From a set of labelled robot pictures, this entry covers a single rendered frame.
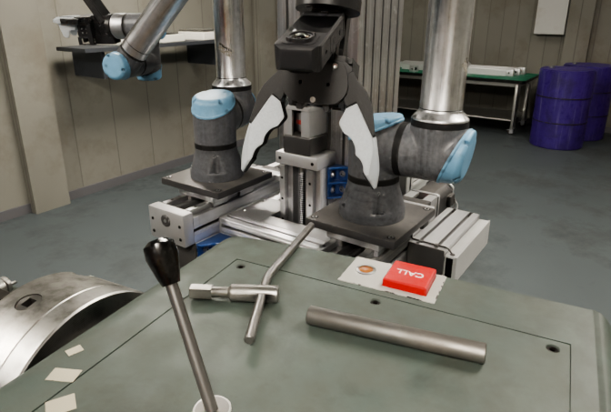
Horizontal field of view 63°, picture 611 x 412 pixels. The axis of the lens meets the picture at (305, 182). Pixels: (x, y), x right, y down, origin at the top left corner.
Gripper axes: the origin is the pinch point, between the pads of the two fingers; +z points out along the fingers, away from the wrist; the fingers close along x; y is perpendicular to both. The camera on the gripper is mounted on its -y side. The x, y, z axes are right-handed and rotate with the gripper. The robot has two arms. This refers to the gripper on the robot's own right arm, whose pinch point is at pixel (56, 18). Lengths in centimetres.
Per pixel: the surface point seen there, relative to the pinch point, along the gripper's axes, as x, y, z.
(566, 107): 475, 173, -270
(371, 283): -82, 22, -107
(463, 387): -100, 19, -119
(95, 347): -103, 19, -79
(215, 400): -108, 17, -96
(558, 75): 484, 139, -257
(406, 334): -95, 18, -113
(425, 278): -81, 21, -114
